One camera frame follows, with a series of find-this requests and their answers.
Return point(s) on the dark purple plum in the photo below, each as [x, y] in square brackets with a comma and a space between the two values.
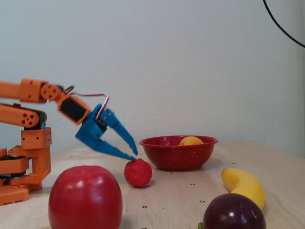
[234, 213]

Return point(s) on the orange peach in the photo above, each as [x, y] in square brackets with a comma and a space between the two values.
[190, 141]

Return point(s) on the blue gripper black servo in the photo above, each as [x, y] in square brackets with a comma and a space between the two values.
[89, 133]

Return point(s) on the red strawberry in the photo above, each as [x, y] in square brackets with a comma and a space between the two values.
[138, 173]

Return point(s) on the red apple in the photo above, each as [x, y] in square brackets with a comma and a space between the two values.
[85, 198]

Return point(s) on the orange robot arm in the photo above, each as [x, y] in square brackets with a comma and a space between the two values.
[12, 90]

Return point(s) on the small green object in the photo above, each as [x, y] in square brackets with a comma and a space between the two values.
[200, 225]

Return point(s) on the yellow banana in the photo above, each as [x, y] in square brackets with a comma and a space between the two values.
[247, 186]

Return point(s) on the red speckled bowl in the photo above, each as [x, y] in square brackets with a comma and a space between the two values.
[178, 157]

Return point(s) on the orange robot base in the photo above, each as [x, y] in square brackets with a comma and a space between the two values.
[14, 193]

